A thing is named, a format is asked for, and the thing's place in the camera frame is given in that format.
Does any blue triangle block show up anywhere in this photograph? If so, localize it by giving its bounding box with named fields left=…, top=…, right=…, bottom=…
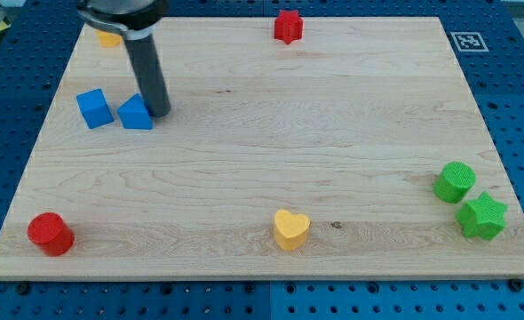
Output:
left=117, top=93, right=153, bottom=130

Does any white fiducial marker tag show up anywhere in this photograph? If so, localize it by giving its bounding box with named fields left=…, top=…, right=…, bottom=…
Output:
left=450, top=31, right=488, bottom=52

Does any blue cube block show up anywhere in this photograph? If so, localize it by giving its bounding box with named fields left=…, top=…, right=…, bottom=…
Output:
left=76, top=88, right=114, bottom=129

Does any yellow heart block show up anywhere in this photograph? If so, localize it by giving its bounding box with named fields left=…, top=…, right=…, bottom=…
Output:
left=274, top=209, right=311, bottom=251

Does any green cylinder block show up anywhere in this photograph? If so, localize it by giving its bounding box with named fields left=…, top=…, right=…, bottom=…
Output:
left=433, top=162, right=476, bottom=204

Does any red star block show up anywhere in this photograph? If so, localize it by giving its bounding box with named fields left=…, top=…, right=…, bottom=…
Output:
left=274, top=10, right=304, bottom=44

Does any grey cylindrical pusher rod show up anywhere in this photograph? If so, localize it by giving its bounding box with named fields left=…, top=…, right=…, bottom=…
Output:
left=124, top=34, right=171, bottom=117

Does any wooden board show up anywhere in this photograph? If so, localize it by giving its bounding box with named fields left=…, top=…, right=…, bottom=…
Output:
left=0, top=17, right=524, bottom=282

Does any red cylinder block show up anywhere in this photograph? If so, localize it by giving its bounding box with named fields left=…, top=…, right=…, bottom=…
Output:
left=27, top=212, right=75, bottom=257

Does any green star block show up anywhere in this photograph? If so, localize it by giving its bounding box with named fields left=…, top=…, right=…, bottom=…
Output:
left=456, top=191, right=508, bottom=241

